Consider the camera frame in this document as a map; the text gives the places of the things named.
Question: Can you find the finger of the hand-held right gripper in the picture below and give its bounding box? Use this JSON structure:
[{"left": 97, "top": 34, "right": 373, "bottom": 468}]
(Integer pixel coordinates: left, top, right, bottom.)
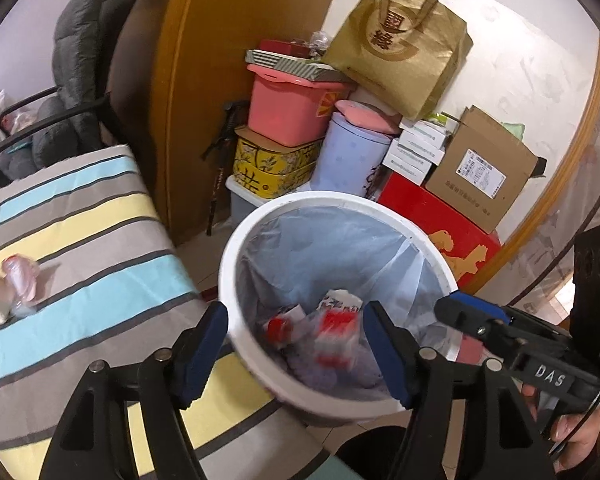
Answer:
[
  {"left": 450, "top": 291, "right": 573, "bottom": 356},
  {"left": 432, "top": 296, "right": 531, "bottom": 361}
]

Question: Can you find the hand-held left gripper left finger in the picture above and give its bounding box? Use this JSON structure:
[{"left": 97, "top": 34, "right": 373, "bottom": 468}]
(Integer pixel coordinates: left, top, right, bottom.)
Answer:
[{"left": 52, "top": 301, "right": 229, "bottom": 480}]

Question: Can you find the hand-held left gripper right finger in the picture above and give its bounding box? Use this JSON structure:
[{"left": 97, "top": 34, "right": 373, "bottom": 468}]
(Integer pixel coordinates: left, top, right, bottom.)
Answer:
[{"left": 362, "top": 301, "right": 556, "bottom": 480}]

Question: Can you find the red white snack wrapper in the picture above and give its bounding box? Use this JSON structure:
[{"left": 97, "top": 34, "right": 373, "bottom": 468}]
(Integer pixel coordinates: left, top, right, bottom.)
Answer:
[
  {"left": 315, "top": 290, "right": 366, "bottom": 368},
  {"left": 265, "top": 305, "right": 306, "bottom": 346}
]

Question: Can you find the white round bin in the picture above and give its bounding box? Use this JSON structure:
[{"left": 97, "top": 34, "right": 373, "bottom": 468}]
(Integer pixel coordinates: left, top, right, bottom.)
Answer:
[{"left": 218, "top": 191, "right": 461, "bottom": 428}]

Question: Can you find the pink clear plastic wrapper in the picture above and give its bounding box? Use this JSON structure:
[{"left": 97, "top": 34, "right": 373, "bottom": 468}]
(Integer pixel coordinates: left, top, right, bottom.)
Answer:
[{"left": 2, "top": 255, "right": 41, "bottom": 311}]

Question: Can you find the person's right hand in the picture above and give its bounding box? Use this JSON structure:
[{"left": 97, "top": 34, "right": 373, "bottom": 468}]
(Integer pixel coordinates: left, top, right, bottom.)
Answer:
[{"left": 522, "top": 385, "right": 600, "bottom": 456}]

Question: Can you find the red gift box gold print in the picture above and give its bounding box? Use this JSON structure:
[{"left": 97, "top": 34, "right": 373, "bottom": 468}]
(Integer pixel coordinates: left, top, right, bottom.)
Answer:
[{"left": 377, "top": 172, "right": 501, "bottom": 293}]

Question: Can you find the pale blue bin liner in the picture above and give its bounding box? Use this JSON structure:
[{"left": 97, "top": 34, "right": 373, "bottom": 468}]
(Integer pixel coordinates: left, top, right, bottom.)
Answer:
[{"left": 240, "top": 205, "right": 443, "bottom": 396}]

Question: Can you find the brown cardboard box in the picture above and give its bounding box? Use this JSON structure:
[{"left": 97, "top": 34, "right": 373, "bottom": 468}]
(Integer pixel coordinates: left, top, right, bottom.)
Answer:
[{"left": 425, "top": 105, "right": 548, "bottom": 233}]

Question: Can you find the grey plastic box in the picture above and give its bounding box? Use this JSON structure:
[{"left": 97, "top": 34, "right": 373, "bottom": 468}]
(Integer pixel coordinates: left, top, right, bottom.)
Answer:
[{"left": 225, "top": 180, "right": 311, "bottom": 226}]

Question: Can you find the striped tablecloth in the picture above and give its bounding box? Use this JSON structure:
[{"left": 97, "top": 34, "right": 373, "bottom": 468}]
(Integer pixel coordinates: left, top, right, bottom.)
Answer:
[{"left": 0, "top": 145, "right": 331, "bottom": 480}]

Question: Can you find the stack of white small boxes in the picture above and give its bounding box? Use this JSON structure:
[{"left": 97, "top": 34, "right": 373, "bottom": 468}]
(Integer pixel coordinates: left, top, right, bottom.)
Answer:
[{"left": 382, "top": 115, "right": 461, "bottom": 186}]

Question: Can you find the lavender bucket with pink lid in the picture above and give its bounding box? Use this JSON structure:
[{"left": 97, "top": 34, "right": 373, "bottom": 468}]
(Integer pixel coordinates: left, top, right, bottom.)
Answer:
[{"left": 310, "top": 100, "right": 401, "bottom": 198}]

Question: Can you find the black folded umbrella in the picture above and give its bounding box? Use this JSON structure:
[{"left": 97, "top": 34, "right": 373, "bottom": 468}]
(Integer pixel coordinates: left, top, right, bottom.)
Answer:
[{"left": 202, "top": 101, "right": 248, "bottom": 237}]

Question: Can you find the yellow patterned box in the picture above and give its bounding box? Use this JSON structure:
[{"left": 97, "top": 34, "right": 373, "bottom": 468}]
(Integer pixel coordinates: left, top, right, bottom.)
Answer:
[{"left": 232, "top": 126, "right": 323, "bottom": 198}]

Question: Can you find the pink plastic storage box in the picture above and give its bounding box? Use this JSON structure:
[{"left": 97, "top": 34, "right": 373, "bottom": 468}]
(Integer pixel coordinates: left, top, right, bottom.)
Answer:
[{"left": 246, "top": 62, "right": 356, "bottom": 147}]

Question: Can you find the gold paper bag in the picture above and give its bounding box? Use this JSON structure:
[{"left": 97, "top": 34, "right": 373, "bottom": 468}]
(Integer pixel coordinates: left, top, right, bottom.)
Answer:
[{"left": 322, "top": 0, "right": 473, "bottom": 121}]

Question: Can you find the wooden wardrobe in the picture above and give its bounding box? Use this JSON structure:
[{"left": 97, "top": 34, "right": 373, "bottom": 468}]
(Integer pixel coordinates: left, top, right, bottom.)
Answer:
[{"left": 105, "top": 0, "right": 351, "bottom": 246}]

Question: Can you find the striped flat box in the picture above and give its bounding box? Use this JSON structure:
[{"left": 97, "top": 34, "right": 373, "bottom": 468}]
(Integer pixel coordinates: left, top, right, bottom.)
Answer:
[{"left": 245, "top": 50, "right": 351, "bottom": 83}]

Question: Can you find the black office chair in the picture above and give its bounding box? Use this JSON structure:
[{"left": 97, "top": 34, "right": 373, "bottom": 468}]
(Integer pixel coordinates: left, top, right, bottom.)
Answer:
[{"left": 0, "top": 0, "right": 156, "bottom": 188}]

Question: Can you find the dark red box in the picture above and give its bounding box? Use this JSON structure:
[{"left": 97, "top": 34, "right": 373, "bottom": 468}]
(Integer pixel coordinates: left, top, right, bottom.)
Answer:
[{"left": 259, "top": 39, "right": 326, "bottom": 61}]

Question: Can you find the grey chair cushion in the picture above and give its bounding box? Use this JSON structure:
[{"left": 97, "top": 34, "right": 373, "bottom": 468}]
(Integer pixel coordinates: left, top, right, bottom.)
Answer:
[{"left": 2, "top": 0, "right": 111, "bottom": 178}]

